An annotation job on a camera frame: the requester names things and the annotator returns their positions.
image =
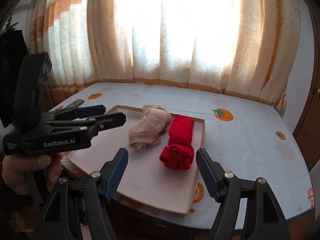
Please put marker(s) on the beige underwear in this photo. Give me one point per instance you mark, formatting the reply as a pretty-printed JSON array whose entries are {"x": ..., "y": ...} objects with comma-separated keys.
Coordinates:
[{"x": 150, "y": 125}]

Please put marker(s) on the black hanging shirt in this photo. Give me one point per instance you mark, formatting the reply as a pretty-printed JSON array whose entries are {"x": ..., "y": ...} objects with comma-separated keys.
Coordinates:
[{"x": 10, "y": 80}]

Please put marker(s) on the dark wooden desk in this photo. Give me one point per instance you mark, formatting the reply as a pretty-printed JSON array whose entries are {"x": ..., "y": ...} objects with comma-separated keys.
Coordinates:
[{"x": 155, "y": 222}]

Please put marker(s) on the red underwear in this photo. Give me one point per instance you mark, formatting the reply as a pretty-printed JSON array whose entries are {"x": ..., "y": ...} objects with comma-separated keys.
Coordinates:
[{"x": 180, "y": 142}]

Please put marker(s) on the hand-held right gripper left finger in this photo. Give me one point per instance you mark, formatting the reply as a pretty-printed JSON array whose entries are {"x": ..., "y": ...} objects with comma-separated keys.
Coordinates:
[{"x": 117, "y": 172}]

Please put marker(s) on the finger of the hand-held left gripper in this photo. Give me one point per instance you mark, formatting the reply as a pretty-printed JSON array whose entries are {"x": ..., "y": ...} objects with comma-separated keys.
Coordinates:
[
  {"x": 92, "y": 110},
  {"x": 112, "y": 120}
]

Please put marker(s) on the curtain tassel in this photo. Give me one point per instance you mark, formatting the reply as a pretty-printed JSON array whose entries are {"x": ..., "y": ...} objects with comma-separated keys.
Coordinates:
[{"x": 281, "y": 102}]

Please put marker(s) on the person's left hand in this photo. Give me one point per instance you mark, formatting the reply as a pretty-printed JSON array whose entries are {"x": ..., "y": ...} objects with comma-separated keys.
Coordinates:
[{"x": 17, "y": 170}]

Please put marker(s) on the cream and orange curtain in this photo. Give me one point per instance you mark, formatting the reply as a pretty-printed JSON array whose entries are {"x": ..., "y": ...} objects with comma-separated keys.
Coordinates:
[{"x": 100, "y": 42}]

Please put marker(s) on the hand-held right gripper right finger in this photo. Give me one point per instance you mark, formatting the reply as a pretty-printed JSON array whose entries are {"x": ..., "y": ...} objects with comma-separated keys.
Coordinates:
[{"x": 207, "y": 172}]

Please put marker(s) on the black smartphone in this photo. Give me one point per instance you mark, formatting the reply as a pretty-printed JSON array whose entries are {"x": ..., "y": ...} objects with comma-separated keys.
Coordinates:
[{"x": 75, "y": 103}]

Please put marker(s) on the shallow cardboard box tray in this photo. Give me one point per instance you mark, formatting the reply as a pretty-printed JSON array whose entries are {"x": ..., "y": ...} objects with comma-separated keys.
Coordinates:
[{"x": 150, "y": 180}]

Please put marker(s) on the white orange-print tablecloth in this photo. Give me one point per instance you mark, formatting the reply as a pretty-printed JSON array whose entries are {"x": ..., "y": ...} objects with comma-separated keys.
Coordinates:
[{"x": 250, "y": 142}]

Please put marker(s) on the brown wooden wardrobe door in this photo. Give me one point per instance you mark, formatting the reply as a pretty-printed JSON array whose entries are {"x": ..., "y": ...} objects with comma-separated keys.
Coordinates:
[{"x": 310, "y": 105}]

